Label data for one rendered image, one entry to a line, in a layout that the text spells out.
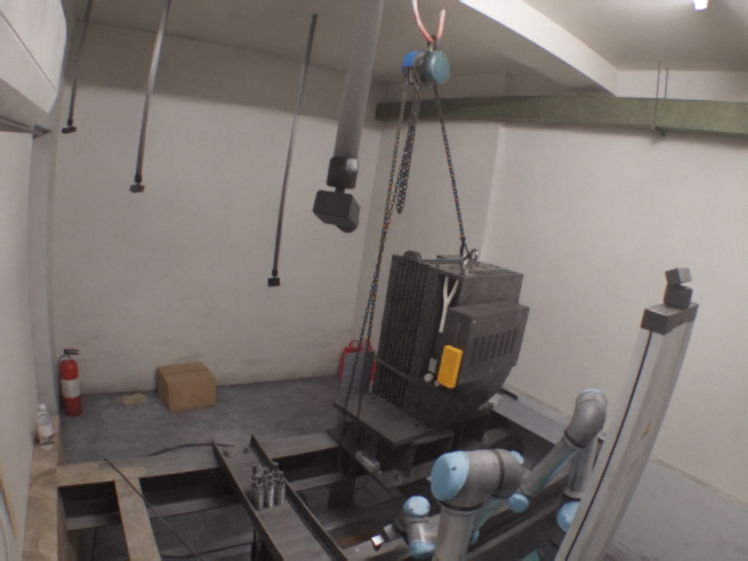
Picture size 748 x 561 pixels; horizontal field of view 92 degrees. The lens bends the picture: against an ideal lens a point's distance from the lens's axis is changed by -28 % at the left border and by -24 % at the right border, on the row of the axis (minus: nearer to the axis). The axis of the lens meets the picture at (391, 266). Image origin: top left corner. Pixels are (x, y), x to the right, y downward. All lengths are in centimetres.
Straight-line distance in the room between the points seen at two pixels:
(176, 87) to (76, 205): 116
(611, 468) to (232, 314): 344
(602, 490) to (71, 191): 356
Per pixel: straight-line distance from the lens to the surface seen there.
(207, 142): 375
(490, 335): 196
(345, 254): 437
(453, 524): 117
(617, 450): 111
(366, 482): 320
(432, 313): 204
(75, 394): 373
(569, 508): 176
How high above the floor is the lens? 194
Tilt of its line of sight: 10 degrees down
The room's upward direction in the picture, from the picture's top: 9 degrees clockwise
